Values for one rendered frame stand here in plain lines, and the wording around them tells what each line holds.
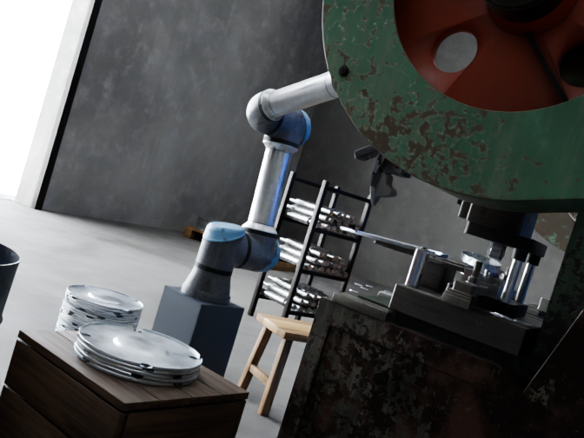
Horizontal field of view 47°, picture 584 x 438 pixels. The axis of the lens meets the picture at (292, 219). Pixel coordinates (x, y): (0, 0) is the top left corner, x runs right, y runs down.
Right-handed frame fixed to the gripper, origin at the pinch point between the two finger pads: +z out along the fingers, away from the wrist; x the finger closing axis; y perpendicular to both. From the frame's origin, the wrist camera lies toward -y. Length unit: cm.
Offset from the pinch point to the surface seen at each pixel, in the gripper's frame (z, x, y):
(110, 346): 49, -55, -24
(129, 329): 49, -41, -34
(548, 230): -11, 132, 20
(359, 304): 23.6, -26.9, 17.2
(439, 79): -27, -39, 24
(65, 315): 72, 6, -106
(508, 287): 10.1, -8.7, 43.1
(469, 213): -3.7, -7.0, 28.8
